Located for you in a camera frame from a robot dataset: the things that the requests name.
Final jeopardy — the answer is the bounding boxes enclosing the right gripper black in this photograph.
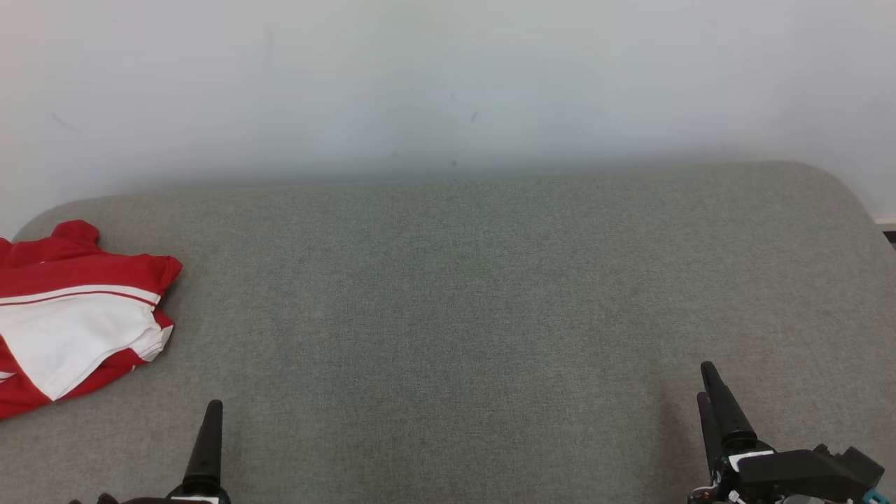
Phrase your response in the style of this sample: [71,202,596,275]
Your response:
[689,362,817,504]

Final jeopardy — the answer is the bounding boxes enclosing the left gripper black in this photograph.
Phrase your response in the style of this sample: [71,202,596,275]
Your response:
[70,400,232,504]

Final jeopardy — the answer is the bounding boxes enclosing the red basketball jersey white trim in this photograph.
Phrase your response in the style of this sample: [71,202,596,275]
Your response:
[0,220,183,403]

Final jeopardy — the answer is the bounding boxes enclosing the grey fabric sofa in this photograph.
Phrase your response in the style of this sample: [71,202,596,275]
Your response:
[0,161,896,504]

